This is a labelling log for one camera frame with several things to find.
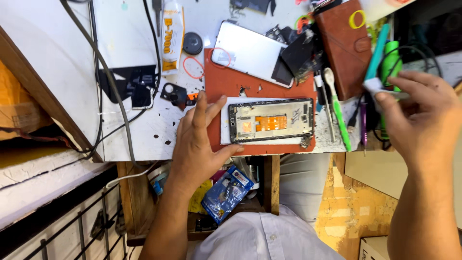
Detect brown leather phone case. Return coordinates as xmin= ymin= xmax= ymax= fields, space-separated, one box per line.
xmin=313 ymin=0 xmax=373 ymax=102

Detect yellow packet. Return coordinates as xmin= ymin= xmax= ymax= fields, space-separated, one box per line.
xmin=187 ymin=179 xmax=214 ymax=215

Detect yellow rubber band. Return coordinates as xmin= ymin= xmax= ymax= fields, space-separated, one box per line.
xmin=349 ymin=9 xmax=366 ymax=30

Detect dark metal tweezers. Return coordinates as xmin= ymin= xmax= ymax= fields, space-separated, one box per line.
xmin=152 ymin=0 xmax=165 ymax=37

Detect silver smartphone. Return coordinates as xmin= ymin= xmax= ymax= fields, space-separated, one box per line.
xmin=211 ymin=20 xmax=295 ymax=89

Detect teal plastic tool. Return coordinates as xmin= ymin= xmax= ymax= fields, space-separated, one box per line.
xmin=364 ymin=23 xmax=391 ymax=82

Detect person's white shirt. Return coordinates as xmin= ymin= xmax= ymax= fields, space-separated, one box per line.
xmin=187 ymin=204 xmax=348 ymax=260

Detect open phone frame orange flex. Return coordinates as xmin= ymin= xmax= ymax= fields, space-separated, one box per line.
xmin=228 ymin=98 xmax=315 ymax=144

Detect black usb cable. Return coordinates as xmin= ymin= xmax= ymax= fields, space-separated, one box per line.
xmin=347 ymin=95 xmax=364 ymax=129

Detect broken black phone screen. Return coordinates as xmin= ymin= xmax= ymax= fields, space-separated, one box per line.
xmin=97 ymin=65 xmax=158 ymax=110

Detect black metal rack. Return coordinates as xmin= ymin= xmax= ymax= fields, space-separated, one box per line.
xmin=0 ymin=180 xmax=130 ymax=260

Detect black camera bezel part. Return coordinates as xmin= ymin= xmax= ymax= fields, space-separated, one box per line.
xmin=160 ymin=83 xmax=188 ymax=108

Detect beige cardboard panel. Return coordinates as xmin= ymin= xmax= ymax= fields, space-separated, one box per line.
xmin=344 ymin=149 xmax=462 ymax=230

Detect white orange glue tube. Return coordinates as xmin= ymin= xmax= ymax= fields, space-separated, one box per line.
xmin=160 ymin=0 xmax=186 ymax=76

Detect tape roll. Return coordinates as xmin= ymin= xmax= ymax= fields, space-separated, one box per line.
xmin=147 ymin=165 xmax=172 ymax=196

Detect black round cap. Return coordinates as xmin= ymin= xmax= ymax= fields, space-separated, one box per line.
xmin=182 ymin=32 xmax=204 ymax=56

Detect green rubber band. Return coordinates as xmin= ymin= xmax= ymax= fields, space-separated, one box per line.
xmin=294 ymin=14 xmax=315 ymax=31

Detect blue parts packet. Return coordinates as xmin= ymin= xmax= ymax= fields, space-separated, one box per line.
xmin=201 ymin=165 xmax=255 ymax=225

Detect small white plastic piece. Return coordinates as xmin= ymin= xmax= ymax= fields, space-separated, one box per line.
xmin=362 ymin=77 xmax=411 ymax=100

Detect cracked black glass piece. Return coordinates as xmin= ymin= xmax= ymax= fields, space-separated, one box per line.
xmin=279 ymin=28 xmax=319 ymax=79

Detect red-brown work mat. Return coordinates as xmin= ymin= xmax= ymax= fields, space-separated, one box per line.
xmin=204 ymin=48 xmax=317 ymax=156

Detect thin black cable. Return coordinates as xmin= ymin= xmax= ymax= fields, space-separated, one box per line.
xmin=101 ymin=0 xmax=162 ymax=143

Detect person's grey trousers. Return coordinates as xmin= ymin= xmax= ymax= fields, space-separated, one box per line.
xmin=279 ymin=153 xmax=335 ymax=225

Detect green bottle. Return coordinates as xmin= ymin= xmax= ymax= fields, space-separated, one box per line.
xmin=379 ymin=40 xmax=404 ymax=141

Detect red rubber band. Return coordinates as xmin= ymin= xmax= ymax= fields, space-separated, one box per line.
xmin=208 ymin=47 xmax=232 ymax=69
xmin=183 ymin=56 xmax=205 ymax=80

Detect purple screwdriver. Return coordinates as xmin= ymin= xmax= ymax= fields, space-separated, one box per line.
xmin=360 ymin=103 xmax=368 ymax=156

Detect green white toothbrush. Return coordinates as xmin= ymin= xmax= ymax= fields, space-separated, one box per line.
xmin=323 ymin=67 xmax=353 ymax=152

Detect person's right hand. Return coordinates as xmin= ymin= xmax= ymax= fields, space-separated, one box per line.
xmin=374 ymin=70 xmax=462 ymax=171

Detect cardboard box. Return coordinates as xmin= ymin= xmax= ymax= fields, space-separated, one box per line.
xmin=358 ymin=235 xmax=391 ymax=260

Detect grey cable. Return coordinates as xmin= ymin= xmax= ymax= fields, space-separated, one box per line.
xmin=59 ymin=0 xmax=139 ymax=167

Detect person's left hand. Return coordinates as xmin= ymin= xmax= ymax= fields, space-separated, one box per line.
xmin=170 ymin=90 xmax=244 ymax=189

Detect white cable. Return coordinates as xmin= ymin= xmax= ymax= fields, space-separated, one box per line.
xmin=105 ymin=162 xmax=160 ymax=190

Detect black looped cable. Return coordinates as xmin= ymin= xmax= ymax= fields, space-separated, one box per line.
xmin=377 ymin=45 xmax=443 ymax=91

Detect white flat panel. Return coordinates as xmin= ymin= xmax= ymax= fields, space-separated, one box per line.
xmin=92 ymin=0 xmax=160 ymax=70

